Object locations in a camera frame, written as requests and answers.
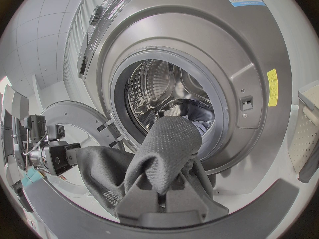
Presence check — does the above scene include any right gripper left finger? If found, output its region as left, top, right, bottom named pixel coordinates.
left=115, top=177, right=160, bottom=219

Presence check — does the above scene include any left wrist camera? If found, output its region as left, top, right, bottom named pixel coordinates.
left=48, top=124, right=66, bottom=142

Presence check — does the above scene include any black garment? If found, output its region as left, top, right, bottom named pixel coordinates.
left=298, top=145, right=319, bottom=184

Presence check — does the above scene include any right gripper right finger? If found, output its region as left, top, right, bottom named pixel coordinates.
left=165, top=183, right=208, bottom=215

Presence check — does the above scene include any grey washing machine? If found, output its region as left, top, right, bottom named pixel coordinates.
left=78, top=0, right=293, bottom=197

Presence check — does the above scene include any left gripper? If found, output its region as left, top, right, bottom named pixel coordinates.
left=28, top=143, right=81, bottom=177

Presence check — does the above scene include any dark grey garment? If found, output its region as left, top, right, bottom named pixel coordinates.
left=76, top=117, right=229, bottom=217

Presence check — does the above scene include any heap of dark clothes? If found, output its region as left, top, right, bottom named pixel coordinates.
left=158, top=97, right=215, bottom=137

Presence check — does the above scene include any washing machine door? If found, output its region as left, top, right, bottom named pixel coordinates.
left=40, top=101, right=125, bottom=199

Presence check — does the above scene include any cream laundry basket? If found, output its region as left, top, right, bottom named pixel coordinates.
left=289, top=84, right=319, bottom=182

